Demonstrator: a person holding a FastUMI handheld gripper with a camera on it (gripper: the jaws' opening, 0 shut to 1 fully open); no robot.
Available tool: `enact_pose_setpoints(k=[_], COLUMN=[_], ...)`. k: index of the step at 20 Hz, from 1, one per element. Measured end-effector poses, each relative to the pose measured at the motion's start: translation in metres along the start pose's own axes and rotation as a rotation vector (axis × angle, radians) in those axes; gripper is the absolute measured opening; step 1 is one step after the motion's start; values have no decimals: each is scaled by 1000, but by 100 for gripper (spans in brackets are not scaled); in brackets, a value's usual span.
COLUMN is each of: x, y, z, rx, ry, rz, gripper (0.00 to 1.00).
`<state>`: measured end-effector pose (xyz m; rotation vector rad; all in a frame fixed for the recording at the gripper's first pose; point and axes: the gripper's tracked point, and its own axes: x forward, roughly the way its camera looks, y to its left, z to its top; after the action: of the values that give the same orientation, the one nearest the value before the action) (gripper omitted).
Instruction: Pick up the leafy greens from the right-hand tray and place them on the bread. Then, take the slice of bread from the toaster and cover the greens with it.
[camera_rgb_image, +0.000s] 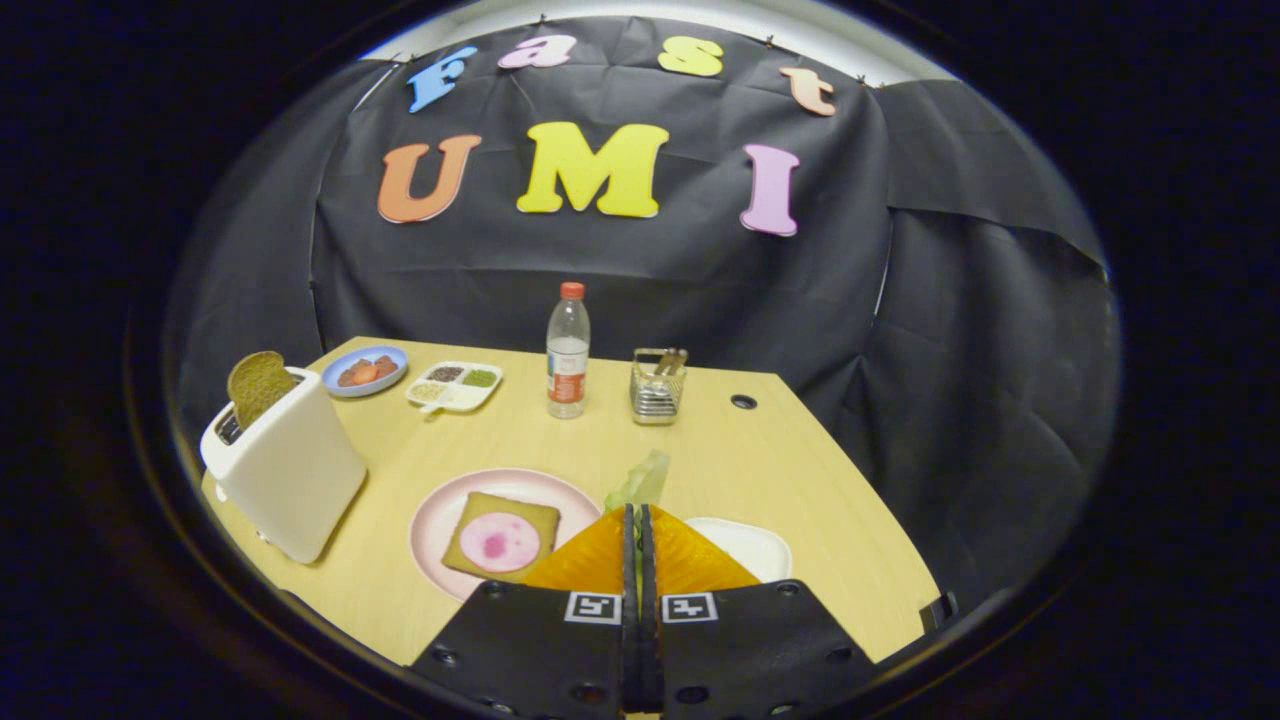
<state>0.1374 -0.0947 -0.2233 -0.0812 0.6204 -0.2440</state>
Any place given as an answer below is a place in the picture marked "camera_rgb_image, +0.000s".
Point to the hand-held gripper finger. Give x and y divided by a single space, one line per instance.
629 650
648 650

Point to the green lettuce leaf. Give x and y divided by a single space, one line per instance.
645 480

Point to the plain brown bread slice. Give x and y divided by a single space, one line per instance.
255 385

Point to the small white dish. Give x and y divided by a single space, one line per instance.
750 550

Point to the pink ham slice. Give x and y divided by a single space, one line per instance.
500 545

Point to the brown bread slice with ham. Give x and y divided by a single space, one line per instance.
488 502

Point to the pink round plate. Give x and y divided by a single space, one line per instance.
430 530

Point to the clear water bottle red cap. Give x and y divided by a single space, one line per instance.
567 380

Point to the black table clamp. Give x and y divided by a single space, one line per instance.
940 610

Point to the white compartment tray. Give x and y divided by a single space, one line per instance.
470 401

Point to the pile of green beans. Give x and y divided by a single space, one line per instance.
480 378

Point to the pile of pale beans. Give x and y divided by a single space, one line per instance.
430 392

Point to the pile of dark beans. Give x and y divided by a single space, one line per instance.
445 374

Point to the brown meat patty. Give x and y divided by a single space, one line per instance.
388 365
345 377

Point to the blue round plate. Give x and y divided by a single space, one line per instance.
395 358

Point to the white toaster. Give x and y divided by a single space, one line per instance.
290 480

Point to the orange tomato slice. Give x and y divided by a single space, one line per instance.
365 374

